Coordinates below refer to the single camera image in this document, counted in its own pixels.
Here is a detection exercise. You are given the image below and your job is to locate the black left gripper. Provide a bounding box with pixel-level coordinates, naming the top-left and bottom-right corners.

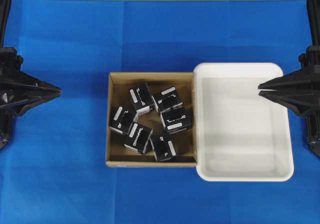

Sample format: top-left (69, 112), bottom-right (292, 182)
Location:
top-left (0, 47), bottom-right (62, 117)

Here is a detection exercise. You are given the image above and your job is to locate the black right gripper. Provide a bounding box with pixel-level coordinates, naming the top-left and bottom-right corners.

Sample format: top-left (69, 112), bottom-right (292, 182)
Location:
top-left (258, 45), bottom-right (320, 117)

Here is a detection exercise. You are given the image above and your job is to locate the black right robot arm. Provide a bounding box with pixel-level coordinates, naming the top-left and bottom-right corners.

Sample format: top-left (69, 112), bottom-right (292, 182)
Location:
top-left (258, 0), bottom-right (320, 157)

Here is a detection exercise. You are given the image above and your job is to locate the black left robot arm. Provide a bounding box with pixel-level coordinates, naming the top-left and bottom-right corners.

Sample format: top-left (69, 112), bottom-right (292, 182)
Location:
top-left (0, 0), bottom-right (62, 149)

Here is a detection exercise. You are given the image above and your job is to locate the black screw box left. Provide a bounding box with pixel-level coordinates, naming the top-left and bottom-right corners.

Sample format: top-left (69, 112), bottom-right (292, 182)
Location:
top-left (109, 106), bottom-right (138, 136)

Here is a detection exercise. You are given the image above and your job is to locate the black screw box top centre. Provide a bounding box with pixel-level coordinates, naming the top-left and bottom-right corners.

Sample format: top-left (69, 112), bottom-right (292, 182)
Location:
top-left (128, 82), bottom-right (155, 116)

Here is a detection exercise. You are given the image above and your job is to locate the black Tapping screw box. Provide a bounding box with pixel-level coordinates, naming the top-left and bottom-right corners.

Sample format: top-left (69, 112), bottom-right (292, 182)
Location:
top-left (124, 122), bottom-right (153, 155)

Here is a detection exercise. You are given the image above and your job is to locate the black screw box middle right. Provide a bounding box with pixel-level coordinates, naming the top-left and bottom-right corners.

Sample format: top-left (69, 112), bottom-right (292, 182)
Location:
top-left (160, 106), bottom-right (192, 134)

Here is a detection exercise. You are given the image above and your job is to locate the brown cardboard box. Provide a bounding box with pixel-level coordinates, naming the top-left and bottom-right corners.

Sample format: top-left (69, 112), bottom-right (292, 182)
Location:
top-left (105, 72), bottom-right (198, 167)

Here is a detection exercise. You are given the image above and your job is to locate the black screw box top right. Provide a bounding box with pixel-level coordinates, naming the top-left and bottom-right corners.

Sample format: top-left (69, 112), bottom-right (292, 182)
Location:
top-left (151, 86), bottom-right (183, 113)

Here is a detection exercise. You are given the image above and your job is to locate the black screw box bottom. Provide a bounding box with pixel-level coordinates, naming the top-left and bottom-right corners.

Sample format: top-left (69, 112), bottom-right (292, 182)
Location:
top-left (150, 134), bottom-right (177, 162)

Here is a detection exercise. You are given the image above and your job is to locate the white plastic tray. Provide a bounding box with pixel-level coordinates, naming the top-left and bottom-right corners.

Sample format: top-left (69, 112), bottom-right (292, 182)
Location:
top-left (193, 62), bottom-right (294, 182)

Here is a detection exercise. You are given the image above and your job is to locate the blue table cloth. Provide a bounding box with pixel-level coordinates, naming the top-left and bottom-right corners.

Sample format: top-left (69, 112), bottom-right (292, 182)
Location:
top-left (0, 0), bottom-right (320, 224)

